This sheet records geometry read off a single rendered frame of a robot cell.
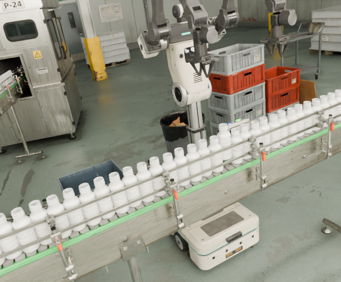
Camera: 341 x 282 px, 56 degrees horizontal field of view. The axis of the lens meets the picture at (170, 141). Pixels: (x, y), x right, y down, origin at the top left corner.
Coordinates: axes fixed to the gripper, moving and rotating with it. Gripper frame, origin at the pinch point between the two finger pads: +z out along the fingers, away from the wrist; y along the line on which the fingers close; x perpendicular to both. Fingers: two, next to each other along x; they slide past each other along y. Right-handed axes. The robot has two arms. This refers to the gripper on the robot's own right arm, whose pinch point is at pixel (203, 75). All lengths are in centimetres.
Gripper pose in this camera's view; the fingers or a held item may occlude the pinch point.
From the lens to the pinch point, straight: 148.4
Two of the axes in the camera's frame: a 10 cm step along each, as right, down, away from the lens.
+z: 1.5, 9.0, 4.0
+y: 4.9, 2.9, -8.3
